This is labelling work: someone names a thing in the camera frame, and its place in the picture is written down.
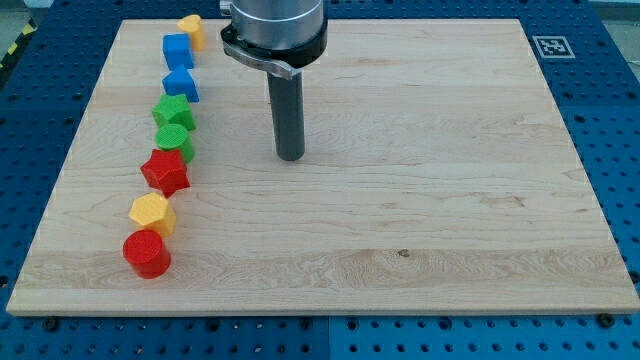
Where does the blue pentagon block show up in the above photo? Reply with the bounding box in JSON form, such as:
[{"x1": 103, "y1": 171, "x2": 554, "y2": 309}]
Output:
[{"x1": 162, "y1": 65, "x2": 200, "y2": 103}]

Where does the red star block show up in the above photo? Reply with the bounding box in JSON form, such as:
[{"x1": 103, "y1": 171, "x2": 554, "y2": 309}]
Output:
[{"x1": 140, "y1": 149, "x2": 191, "y2": 198}]

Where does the yellow hexagon block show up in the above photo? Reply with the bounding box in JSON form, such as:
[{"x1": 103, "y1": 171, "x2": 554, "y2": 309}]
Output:
[{"x1": 129, "y1": 193, "x2": 177, "y2": 237}]

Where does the green star block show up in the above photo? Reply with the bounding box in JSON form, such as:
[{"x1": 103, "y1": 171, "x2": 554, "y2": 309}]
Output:
[{"x1": 151, "y1": 93, "x2": 196, "y2": 131}]

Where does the yellow heart block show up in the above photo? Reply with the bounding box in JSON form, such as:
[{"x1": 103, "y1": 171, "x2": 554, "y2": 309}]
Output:
[{"x1": 177, "y1": 14, "x2": 207, "y2": 51}]

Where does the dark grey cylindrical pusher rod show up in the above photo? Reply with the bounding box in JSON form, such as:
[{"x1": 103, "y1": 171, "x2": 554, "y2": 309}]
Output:
[{"x1": 267, "y1": 73, "x2": 305, "y2": 161}]

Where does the green cylinder block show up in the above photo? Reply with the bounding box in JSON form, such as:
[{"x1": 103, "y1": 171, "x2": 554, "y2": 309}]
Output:
[{"x1": 155, "y1": 124, "x2": 195, "y2": 163}]

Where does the black bolt left front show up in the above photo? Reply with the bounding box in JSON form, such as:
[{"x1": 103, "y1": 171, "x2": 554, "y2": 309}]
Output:
[{"x1": 42, "y1": 317, "x2": 60, "y2": 332}]

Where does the white fiducial marker tag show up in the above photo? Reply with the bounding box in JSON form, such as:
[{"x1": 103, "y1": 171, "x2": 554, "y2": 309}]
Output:
[{"x1": 532, "y1": 35, "x2": 575, "y2": 59}]

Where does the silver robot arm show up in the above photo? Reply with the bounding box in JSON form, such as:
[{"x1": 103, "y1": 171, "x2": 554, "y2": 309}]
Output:
[{"x1": 219, "y1": 0, "x2": 328, "y2": 80}]

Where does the black bolt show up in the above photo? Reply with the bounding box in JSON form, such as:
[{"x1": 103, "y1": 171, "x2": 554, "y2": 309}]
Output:
[
  {"x1": 596, "y1": 313, "x2": 616, "y2": 329},
  {"x1": 42, "y1": 317, "x2": 60, "y2": 332}
]

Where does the red cylinder block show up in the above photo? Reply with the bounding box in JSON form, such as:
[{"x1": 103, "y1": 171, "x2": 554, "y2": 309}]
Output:
[{"x1": 122, "y1": 229, "x2": 171, "y2": 279}]

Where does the light wooden board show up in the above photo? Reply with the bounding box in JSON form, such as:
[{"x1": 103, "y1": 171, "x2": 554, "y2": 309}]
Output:
[{"x1": 7, "y1": 19, "x2": 639, "y2": 317}]

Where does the blue cube block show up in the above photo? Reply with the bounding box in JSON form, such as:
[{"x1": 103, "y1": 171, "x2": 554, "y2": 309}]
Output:
[{"x1": 162, "y1": 33, "x2": 194, "y2": 70}]

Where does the black bolt right front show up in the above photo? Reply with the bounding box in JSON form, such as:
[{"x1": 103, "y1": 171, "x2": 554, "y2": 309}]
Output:
[{"x1": 596, "y1": 313, "x2": 616, "y2": 329}]

